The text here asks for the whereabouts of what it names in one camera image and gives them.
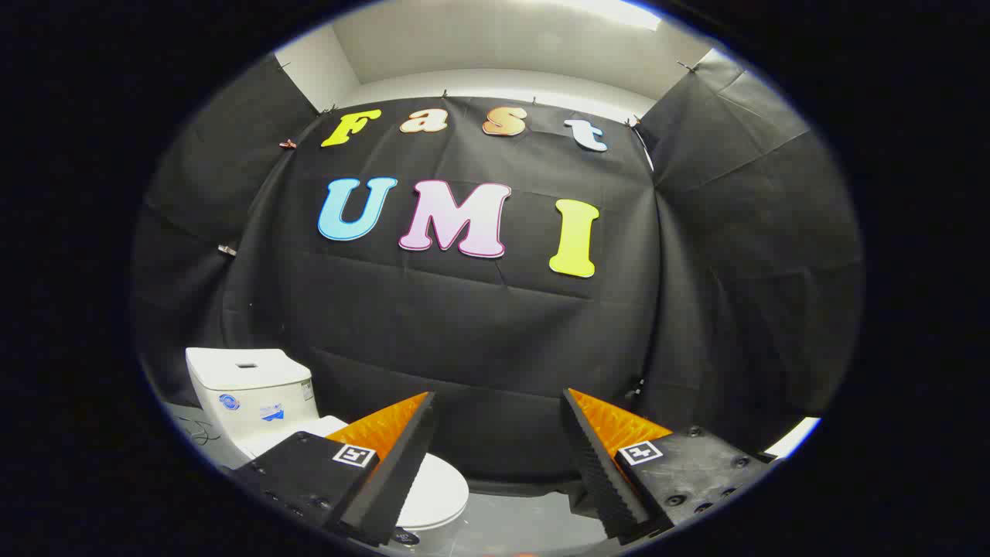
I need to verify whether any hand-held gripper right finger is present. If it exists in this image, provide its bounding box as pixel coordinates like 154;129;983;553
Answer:
561;387;778;542

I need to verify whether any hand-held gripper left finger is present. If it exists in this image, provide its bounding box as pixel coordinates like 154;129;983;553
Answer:
232;391;438;547

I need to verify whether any white toilet lid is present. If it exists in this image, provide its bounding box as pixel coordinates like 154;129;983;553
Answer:
255;416;470;531

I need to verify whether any white ceramic toilet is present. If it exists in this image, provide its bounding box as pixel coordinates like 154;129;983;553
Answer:
186;348;469;552

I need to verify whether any black backdrop cloth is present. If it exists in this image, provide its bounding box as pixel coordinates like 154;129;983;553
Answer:
131;50;863;496

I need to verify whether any thin dark floor cable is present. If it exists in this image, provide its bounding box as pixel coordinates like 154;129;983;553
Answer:
176;418;221;448

